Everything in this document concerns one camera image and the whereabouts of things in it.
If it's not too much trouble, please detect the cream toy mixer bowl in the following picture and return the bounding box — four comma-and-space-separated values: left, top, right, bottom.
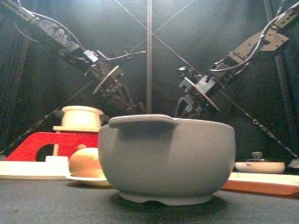
52, 105, 111, 130

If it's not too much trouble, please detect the thin diagonal brace rod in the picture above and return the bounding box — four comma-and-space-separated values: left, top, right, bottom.
0, 0, 196, 156
114, 0, 299, 160

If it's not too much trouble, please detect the large grey toy pot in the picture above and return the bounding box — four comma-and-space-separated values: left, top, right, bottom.
98, 114, 238, 207

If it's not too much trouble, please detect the round wooden toy food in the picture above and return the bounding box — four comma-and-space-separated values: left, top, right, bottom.
68, 144, 106, 179

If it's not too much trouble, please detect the small white shallow bowl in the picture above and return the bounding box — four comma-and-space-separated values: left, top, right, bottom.
234, 161, 286, 175

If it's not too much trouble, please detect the red toy stand mixer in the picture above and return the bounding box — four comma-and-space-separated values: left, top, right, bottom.
4, 131, 99, 162

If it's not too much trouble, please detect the small white plate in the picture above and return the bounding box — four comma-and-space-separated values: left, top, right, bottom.
66, 174, 112, 187

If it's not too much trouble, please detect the orange tray with white top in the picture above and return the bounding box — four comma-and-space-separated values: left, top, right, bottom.
221, 171, 299, 196

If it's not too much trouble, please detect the white flat board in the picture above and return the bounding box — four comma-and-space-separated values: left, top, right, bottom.
0, 155, 71, 180

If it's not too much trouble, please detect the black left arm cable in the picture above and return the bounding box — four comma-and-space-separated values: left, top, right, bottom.
102, 50, 147, 63

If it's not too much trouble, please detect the vertical metal frame pole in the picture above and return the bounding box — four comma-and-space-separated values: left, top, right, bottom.
146, 0, 154, 115

